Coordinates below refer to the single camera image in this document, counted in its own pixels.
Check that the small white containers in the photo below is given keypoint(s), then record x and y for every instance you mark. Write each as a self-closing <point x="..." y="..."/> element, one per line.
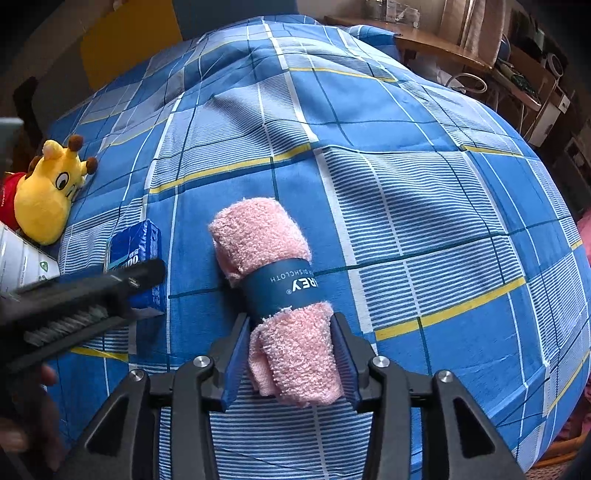
<point x="392" y="11"/>

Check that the white cabinet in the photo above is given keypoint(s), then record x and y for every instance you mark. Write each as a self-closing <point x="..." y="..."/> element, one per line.
<point x="549" y="117"/>

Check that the pink towel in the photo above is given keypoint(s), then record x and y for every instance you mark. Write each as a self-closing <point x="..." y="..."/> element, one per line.
<point x="258" y="240"/>

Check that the yellow bear plush toy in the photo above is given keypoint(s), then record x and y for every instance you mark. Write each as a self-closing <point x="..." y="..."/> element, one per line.
<point x="46" y="198"/>

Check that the blue tissue pack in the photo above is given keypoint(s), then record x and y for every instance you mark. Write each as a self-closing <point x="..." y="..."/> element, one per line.
<point x="134" y="244"/>

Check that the white metal tin can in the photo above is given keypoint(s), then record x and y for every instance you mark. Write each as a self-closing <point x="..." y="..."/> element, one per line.
<point x="18" y="263"/>

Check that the person's left hand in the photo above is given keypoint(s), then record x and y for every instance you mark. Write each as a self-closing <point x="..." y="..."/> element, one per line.
<point x="44" y="410"/>

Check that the white round fan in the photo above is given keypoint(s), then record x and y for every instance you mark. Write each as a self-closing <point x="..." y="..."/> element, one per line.
<point x="554" y="63"/>

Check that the wooden desk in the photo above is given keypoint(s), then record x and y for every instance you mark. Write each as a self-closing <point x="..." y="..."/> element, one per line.
<point x="438" y="46"/>

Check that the pink curtain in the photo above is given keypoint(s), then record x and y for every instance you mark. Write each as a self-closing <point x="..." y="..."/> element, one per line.
<point x="471" y="23"/>

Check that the brown cardboard box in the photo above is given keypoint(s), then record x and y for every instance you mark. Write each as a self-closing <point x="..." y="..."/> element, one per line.
<point x="531" y="69"/>

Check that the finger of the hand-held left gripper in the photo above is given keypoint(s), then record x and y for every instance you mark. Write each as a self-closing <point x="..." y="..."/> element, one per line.
<point x="9" y="136"/>
<point x="115" y="281"/>

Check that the rattan chair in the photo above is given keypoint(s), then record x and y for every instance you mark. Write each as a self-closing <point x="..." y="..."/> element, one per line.
<point x="549" y="461"/>

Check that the pink clothing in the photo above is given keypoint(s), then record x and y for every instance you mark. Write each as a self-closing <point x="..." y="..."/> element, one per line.
<point x="585" y="240"/>

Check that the grey yellow blue headboard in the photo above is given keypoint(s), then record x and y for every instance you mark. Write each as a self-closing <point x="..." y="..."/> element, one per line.
<point x="129" y="41"/>

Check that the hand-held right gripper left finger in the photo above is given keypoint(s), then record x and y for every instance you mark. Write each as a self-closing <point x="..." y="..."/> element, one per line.
<point x="233" y="369"/>

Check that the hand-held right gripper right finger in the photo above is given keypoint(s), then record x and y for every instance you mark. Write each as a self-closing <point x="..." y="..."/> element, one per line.
<point x="346" y="364"/>

